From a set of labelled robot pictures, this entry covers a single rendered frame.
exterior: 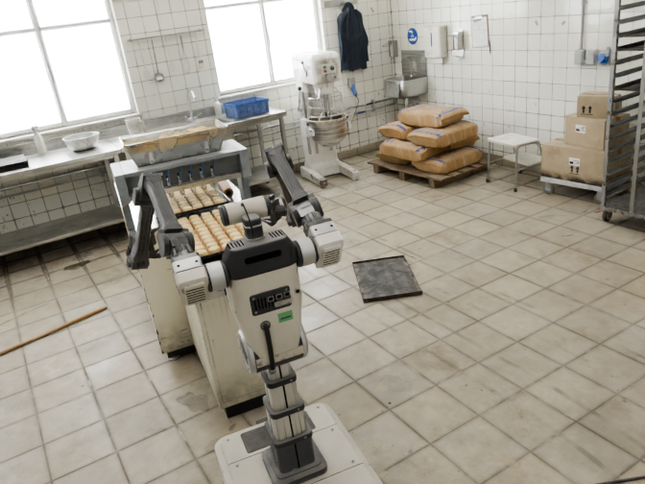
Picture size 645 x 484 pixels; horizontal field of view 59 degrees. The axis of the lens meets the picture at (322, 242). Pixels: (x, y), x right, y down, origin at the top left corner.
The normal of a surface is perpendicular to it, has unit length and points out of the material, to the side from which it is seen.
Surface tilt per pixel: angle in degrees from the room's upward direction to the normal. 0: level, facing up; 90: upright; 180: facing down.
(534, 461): 0
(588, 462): 0
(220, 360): 90
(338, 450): 0
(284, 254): 90
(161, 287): 90
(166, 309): 90
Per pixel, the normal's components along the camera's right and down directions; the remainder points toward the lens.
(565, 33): -0.85, 0.29
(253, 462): -0.12, -0.91
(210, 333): 0.39, 0.32
